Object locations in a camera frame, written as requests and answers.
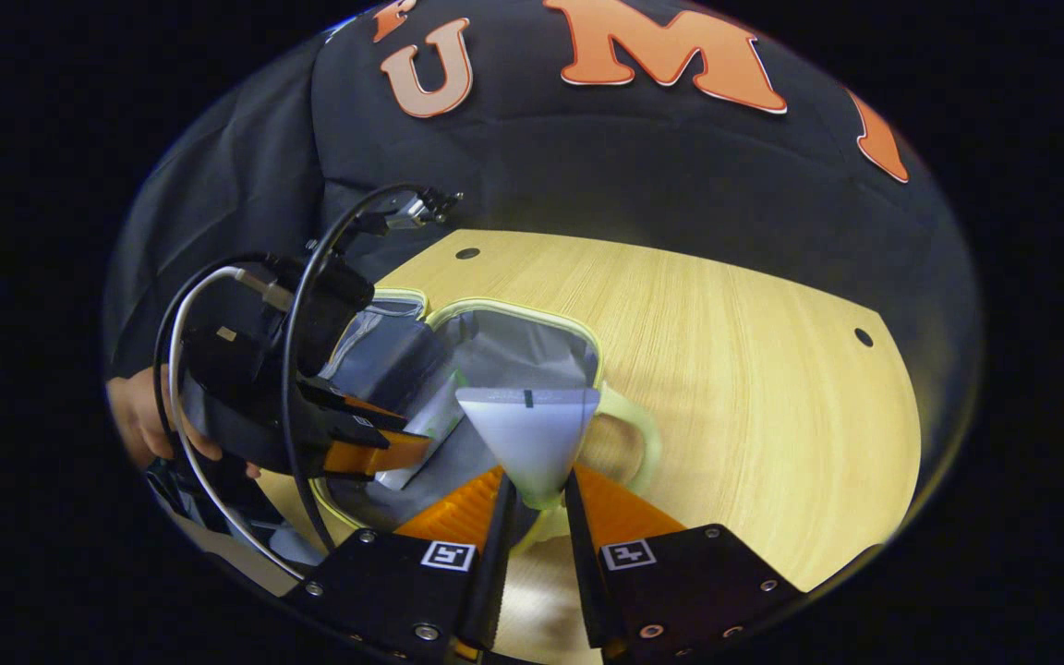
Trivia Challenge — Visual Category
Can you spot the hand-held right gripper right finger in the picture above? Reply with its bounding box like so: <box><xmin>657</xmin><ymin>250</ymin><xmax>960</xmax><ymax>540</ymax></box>
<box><xmin>564</xmin><ymin>464</ymin><xmax>807</xmax><ymax>664</ymax></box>

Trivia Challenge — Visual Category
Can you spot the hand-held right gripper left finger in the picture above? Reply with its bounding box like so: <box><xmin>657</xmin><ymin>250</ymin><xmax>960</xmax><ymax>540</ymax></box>
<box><xmin>281</xmin><ymin>465</ymin><xmax>521</xmax><ymax>665</ymax></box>

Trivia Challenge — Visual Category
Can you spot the green skin care tube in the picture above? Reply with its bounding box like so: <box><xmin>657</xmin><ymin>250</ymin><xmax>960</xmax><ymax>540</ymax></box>
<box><xmin>373</xmin><ymin>369</ymin><xmax>470</xmax><ymax>492</ymax></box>

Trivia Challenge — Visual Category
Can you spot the white skin care tube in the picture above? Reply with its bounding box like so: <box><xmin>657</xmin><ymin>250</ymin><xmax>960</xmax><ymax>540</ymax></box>
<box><xmin>454</xmin><ymin>386</ymin><xmax>601</xmax><ymax>512</ymax></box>

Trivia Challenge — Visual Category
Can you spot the cream suitcase with grey lining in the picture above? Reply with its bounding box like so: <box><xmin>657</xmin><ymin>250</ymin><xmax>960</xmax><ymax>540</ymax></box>
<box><xmin>308</xmin><ymin>288</ymin><xmax>664</xmax><ymax>555</ymax></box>

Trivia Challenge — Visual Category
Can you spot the long black cable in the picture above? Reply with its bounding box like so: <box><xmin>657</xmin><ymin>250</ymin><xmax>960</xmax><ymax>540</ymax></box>
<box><xmin>279</xmin><ymin>183</ymin><xmax>465</xmax><ymax>555</ymax></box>

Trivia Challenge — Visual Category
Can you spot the white cable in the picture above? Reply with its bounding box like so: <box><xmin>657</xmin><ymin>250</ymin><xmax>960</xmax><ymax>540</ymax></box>
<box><xmin>167</xmin><ymin>265</ymin><xmax>308</xmax><ymax>583</ymax></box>

